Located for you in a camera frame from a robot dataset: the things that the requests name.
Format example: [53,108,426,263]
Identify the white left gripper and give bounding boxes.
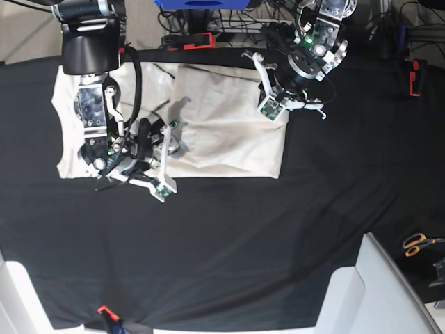
[242,50,327,122]

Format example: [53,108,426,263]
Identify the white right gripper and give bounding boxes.
[93,118,181,202]

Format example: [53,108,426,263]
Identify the white T-shirt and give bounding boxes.
[51,62,289,179]

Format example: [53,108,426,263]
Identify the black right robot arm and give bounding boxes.
[51,1,181,202]

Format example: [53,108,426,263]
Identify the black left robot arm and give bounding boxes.
[241,1,357,122]

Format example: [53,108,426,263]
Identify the white power strip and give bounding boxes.
[207,17,272,34]

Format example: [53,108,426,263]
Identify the black table cloth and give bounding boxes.
[1,56,444,331]

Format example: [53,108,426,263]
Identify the orange black clamp top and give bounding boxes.
[161,32,216,51]

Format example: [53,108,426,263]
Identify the orange black clamp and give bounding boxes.
[409,59,428,97]
[161,32,216,51]

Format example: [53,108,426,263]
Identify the orange clamp bottom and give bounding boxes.
[97,305,120,322]

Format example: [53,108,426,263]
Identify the blue box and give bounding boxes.
[154,0,250,10]

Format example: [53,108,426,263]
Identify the orange black clamp right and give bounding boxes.
[409,59,428,97]

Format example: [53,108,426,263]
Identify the black device at right edge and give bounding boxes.
[428,258,445,288]

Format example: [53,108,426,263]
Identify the white left table frame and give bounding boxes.
[0,250,84,334]

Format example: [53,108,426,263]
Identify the white table frame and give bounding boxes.
[314,232,442,333]
[0,250,84,334]

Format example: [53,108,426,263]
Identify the orange handled scissors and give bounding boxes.
[403,233,444,257]

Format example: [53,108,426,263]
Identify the white right table frame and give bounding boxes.
[314,232,442,333]

